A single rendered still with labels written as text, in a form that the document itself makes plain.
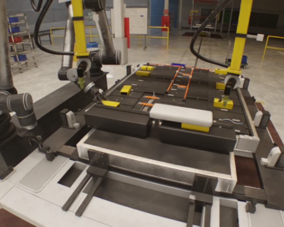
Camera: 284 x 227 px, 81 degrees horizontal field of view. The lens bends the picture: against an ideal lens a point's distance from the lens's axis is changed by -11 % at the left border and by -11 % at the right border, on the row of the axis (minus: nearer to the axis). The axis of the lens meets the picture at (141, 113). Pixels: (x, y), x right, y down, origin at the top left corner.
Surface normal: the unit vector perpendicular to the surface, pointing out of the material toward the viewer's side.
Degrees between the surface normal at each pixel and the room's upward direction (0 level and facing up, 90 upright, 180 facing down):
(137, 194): 0
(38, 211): 0
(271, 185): 0
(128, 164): 90
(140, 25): 90
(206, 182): 90
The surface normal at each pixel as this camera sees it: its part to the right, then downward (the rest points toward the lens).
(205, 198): 0.00, -0.87
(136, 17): -0.19, 0.48
